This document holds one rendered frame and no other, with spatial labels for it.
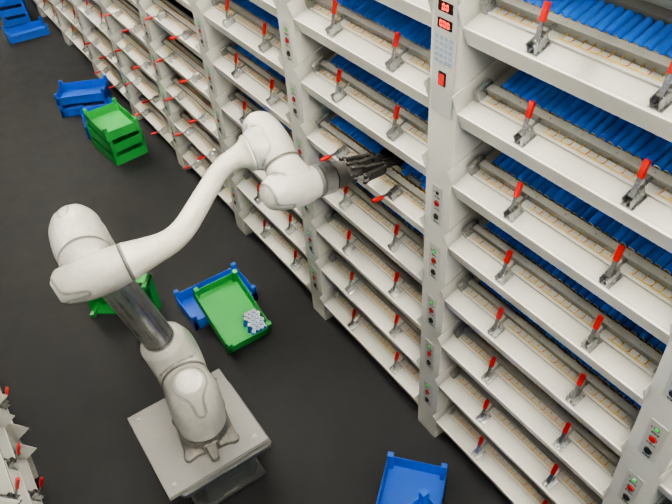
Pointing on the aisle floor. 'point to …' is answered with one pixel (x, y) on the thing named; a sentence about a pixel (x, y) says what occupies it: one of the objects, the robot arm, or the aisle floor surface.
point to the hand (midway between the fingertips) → (388, 159)
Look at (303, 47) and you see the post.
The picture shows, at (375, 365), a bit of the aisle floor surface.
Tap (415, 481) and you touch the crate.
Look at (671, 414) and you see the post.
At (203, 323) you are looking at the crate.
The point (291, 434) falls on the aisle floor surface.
